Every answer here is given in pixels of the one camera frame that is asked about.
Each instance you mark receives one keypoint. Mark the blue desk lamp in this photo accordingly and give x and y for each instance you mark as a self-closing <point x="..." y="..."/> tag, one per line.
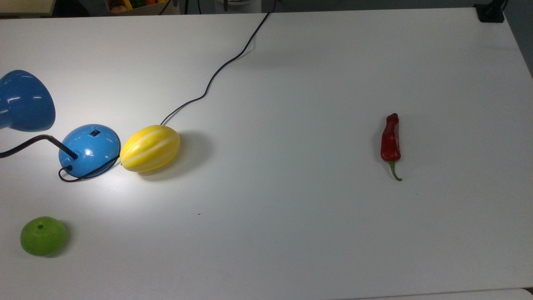
<point x="89" y="150"/>

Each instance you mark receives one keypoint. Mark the red chili pepper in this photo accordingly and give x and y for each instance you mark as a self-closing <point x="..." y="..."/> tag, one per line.
<point x="390" y="139"/>

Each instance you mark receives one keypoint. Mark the black table clamp mount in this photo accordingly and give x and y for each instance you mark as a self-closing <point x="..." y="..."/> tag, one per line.
<point x="490" y="13"/>

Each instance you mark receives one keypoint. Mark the box with colourful toys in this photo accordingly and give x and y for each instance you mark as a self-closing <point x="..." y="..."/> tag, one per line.
<point x="137" y="5"/>

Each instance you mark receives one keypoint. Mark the yellow striped toy melon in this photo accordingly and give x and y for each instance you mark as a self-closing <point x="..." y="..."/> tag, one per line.
<point x="150" y="148"/>

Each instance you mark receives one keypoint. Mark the green toy apple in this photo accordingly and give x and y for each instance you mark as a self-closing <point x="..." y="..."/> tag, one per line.
<point x="43" y="236"/>

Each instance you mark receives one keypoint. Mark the beige board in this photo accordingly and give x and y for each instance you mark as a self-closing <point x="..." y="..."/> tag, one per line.
<point x="25" y="6"/>

